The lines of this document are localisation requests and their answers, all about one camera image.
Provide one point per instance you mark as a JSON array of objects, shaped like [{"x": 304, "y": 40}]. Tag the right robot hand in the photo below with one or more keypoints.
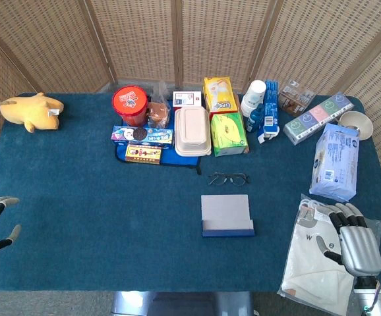
[{"x": 358, "y": 247}]

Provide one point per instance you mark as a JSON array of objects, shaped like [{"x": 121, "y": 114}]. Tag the blue glasses case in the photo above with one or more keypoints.
[{"x": 226, "y": 210}]

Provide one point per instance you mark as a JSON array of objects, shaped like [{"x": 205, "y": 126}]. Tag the black wire-frame eyeglasses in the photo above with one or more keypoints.
[{"x": 221, "y": 179}]

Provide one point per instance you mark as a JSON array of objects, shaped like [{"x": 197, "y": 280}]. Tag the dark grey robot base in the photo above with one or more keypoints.
[{"x": 184, "y": 304}]

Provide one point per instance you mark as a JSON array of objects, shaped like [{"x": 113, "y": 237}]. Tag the light blue wipes pack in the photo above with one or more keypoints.
[{"x": 335, "y": 161}]

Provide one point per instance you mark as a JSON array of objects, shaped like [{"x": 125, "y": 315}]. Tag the yellow plush toy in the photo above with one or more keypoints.
[{"x": 32, "y": 112}]

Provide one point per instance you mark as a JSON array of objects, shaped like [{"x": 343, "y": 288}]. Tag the beige bowl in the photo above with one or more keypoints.
[{"x": 358, "y": 121}]

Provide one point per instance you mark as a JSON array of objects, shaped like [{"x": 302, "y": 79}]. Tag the long multicolour tissue pack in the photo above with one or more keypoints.
[{"x": 315, "y": 116}]

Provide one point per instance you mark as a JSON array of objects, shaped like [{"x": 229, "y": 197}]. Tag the small brown cylinder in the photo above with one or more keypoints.
[{"x": 247, "y": 150}]

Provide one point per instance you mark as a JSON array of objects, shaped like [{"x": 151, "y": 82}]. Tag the clear box brown items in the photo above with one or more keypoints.
[{"x": 294, "y": 98}]

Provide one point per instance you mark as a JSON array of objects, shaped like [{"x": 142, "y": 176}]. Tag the blue spray bottle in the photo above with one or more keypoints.
[{"x": 254, "y": 118}]

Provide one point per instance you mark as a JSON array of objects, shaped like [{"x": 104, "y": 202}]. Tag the blue white carton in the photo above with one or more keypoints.
[{"x": 271, "y": 105}]

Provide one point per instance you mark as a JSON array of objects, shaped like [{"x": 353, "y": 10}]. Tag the green tissue pack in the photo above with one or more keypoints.
[{"x": 228, "y": 131}]

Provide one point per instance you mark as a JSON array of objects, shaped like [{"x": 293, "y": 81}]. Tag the small yellow red box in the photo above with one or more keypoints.
[{"x": 143, "y": 154}]

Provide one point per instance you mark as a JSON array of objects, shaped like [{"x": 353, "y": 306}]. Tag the white plastic bottle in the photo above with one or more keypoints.
[{"x": 254, "y": 93}]

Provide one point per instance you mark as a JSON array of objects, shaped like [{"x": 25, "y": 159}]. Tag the blue cookie box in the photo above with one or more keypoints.
[{"x": 151, "y": 135}]

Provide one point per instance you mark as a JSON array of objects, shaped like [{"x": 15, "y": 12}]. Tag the red snack tub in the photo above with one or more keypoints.
[{"x": 129, "y": 100}]

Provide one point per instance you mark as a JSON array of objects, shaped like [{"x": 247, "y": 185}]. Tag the blue pouch black trim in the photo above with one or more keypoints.
[{"x": 177, "y": 159}]

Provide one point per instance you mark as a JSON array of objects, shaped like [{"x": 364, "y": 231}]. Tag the beige lidded lunch box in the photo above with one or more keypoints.
[{"x": 192, "y": 128}]

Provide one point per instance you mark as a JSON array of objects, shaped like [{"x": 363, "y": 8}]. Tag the yellow snack box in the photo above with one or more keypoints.
[{"x": 218, "y": 95}]

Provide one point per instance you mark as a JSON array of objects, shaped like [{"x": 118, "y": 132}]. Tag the bagged brown pastry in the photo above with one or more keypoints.
[{"x": 159, "y": 113}]

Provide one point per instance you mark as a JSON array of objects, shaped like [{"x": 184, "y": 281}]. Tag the small white red box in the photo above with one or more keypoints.
[{"x": 186, "y": 98}]

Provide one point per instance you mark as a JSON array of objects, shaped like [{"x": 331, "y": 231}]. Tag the wicker folding screen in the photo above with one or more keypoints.
[{"x": 137, "y": 33}]

